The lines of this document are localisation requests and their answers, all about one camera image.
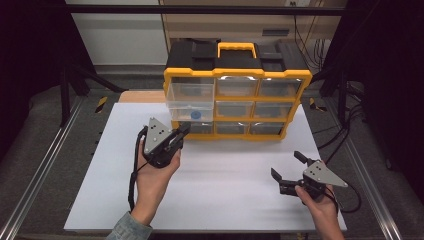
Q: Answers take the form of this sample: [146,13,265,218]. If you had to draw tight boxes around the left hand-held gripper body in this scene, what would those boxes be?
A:
[143,117,185,169]

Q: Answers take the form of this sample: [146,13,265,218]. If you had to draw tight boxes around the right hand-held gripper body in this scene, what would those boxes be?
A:
[293,159,349,201]

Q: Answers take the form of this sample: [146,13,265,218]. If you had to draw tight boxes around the clear plastic organizer drawer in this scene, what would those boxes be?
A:
[165,77,215,123]

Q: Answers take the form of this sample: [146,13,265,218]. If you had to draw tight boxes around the yellow black organizer cabinet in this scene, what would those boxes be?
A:
[163,39,314,142]

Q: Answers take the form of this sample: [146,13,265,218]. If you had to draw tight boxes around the person's right hand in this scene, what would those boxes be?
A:
[294,184,338,224]

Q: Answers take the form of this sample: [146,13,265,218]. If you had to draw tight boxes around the person's left hand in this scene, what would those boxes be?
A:
[132,139,182,215]

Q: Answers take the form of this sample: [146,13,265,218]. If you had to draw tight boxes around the wooden board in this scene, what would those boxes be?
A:
[118,89,168,104]

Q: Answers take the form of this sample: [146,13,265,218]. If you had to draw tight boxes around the yellow tool on floor right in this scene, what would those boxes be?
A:
[308,97,328,113]

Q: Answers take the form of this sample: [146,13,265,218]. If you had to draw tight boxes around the grid of clear drawers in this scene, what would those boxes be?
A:
[179,75,304,136]

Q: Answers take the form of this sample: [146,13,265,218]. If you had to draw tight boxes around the yellow black tape strip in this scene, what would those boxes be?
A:
[95,96,109,114]

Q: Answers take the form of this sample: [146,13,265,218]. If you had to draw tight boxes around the black metal stand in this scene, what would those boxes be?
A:
[59,62,129,128]
[311,64,352,125]

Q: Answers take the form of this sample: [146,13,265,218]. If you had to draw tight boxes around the dark curtain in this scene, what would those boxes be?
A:
[321,0,424,204]
[0,0,98,164]

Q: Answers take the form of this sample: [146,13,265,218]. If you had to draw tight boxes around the light wooden cabinet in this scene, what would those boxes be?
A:
[159,0,348,46]

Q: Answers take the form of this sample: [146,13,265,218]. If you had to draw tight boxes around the grey label plate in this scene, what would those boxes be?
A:
[261,28,291,37]

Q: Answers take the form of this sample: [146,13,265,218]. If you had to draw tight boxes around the black horizontal bar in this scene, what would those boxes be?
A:
[65,3,348,17]

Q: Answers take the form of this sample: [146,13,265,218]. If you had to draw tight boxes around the left hand-held gripper cable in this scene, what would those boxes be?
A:
[127,124,150,213]

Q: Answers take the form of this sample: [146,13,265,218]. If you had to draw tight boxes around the hand-held gripper cable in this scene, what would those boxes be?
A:
[328,183,363,215]
[127,124,150,213]

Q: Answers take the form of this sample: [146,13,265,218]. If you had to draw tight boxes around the right hand-held gripper cable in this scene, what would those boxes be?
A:
[328,183,363,215]

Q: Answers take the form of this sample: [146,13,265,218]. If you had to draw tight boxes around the aluminium rail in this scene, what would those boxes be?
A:
[324,99,404,240]
[0,96,84,240]

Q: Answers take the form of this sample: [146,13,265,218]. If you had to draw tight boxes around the black floor cables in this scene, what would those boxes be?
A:
[312,81,366,165]

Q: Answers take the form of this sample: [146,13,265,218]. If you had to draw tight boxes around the hanging black cables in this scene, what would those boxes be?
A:
[290,1,334,72]

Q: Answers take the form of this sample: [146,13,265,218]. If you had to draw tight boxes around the white wall socket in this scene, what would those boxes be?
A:
[284,0,313,8]

